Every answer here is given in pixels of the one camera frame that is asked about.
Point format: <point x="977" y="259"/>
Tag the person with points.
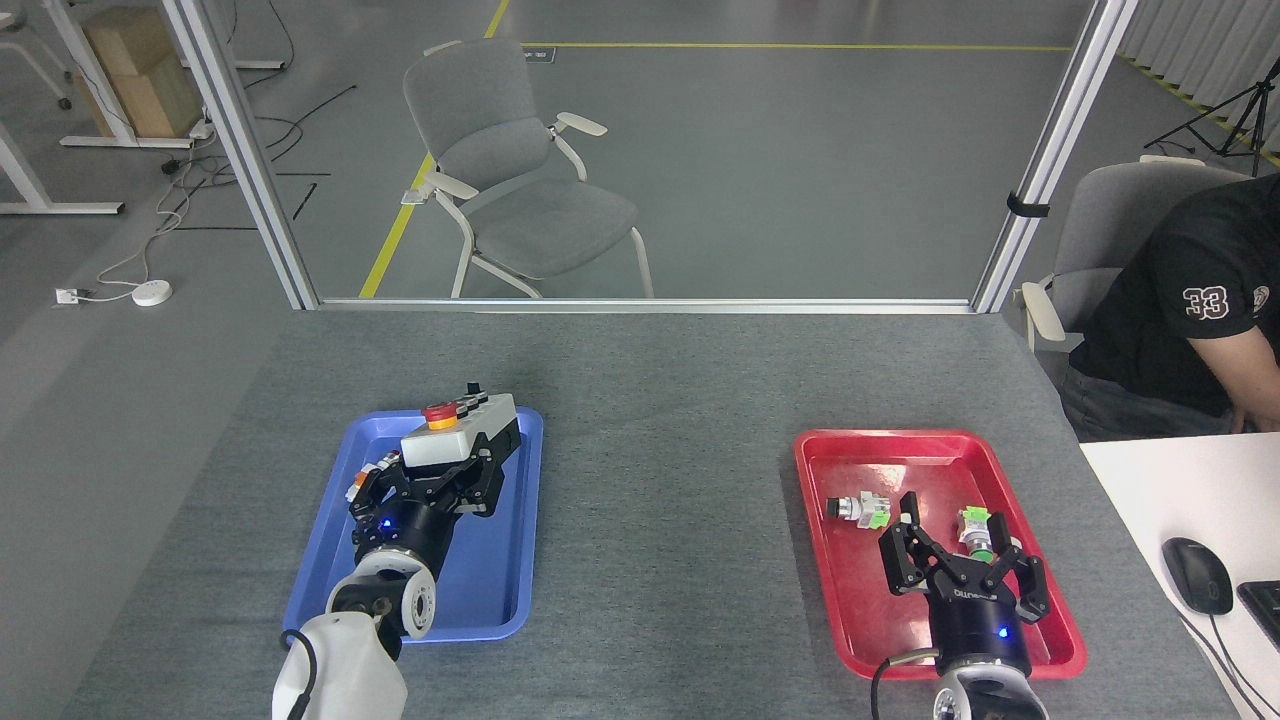
<point x="1160" y="320"/>

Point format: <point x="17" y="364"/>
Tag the red plastic tray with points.
<point x="880" y="470"/>

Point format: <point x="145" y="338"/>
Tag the grey chair with white armrests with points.
<point x="540" y="215"/>
<point x="1110" y="230"/>

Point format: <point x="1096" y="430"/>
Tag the green push button switch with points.
<point x="975" y="525"/>

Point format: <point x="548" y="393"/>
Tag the white floor socket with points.
<point x="68" y="296"/>

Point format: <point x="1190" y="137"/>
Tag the white round floor device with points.
<point x="152" y="293"/>

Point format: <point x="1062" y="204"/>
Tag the white desk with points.
<point x="1180" y="490"/>

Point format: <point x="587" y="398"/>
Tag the silver aluminium post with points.
<point x="245" y="150"/>

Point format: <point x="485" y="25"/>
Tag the grey control box with buttons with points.
<point x="455" y="440"/>

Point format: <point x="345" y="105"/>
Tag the black selector switch green block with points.
<point x="860" y="510"/>

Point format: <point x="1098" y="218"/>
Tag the blue plastic tray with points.
<point x="490" y="580"/>

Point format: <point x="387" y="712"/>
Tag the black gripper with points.
<point x="972" y="620"/>
<point x="410" y="535"/>

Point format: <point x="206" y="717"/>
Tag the black tripod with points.
<point x="1235" y="110"/>

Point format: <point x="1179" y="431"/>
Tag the white desk leg frame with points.
<point x="95" y="90"/>
<point x="30" y="180"/>

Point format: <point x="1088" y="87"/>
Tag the black computer mouse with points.
<point x="1198" y="575"/>

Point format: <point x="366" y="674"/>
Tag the red push button orange block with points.
<point x="385" y="463"/>

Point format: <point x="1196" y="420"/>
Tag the white floor outlet box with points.
<point x="415" y="196"/>

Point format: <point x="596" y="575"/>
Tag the brown cardboard box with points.
<point x="140" y="75"/>

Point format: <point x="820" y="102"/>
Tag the black keyboard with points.
<point x="1265" y="610"/>

